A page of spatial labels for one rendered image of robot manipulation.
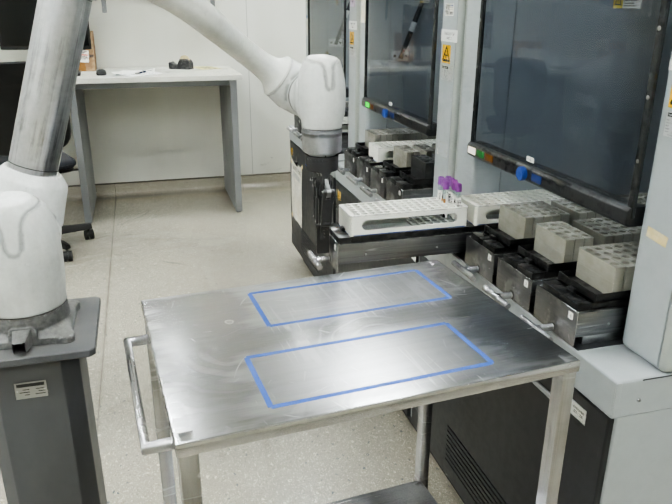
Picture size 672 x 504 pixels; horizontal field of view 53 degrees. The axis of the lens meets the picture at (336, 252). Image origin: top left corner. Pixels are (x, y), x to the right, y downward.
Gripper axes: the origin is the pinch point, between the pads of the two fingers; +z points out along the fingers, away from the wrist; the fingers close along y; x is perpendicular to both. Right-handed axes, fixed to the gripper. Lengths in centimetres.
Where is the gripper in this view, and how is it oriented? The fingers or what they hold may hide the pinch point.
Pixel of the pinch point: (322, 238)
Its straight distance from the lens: 158.1
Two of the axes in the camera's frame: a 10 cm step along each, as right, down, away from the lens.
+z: 0.0, 9.4, 3.5
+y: -2.7, -3.4, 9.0
